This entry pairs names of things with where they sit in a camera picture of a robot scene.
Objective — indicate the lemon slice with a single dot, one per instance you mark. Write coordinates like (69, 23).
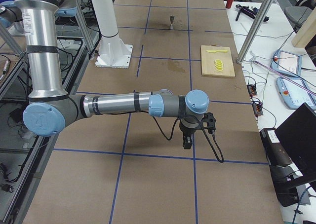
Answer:
(219, 65)

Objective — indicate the yellow plastic knife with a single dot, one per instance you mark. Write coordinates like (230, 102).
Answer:
(217, 51)

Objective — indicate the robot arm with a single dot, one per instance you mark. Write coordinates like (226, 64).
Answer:
(105, 15)
(51, 108)

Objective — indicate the grey office chair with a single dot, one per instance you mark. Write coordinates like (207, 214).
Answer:
(298, 14)

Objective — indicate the steel jigger measuring cup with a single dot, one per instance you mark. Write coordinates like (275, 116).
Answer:
(171, 18)

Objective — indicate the aluminium frame post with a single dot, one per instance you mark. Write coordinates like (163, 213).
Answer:
(264, 8)

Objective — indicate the black tripod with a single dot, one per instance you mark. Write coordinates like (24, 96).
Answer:
(250, 12)

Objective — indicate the teach pendant far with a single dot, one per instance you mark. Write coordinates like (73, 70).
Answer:
(287, 63)

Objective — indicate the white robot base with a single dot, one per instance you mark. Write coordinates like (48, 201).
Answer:
(114, 53)

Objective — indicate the reacher grabber stick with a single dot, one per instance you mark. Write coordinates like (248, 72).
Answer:
(279, 73)

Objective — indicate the teach pendant near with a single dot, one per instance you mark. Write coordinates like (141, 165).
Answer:
(294, 93)

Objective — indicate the teach pendant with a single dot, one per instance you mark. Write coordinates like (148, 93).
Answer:
(287, 63)
(294, 93)

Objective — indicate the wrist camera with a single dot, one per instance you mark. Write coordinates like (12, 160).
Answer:
(208, 122)

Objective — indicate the black monitor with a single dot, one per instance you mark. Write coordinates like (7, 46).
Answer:
(297, 135)

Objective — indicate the wooden plank stand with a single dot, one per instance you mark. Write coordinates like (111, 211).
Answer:
(305, 34)

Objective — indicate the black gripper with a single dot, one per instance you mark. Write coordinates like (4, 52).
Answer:
(185, 130)

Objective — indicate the black box device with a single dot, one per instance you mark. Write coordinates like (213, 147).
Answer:
(274, 150)

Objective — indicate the wooden cutting board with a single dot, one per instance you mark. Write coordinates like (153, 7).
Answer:
(207, 62)

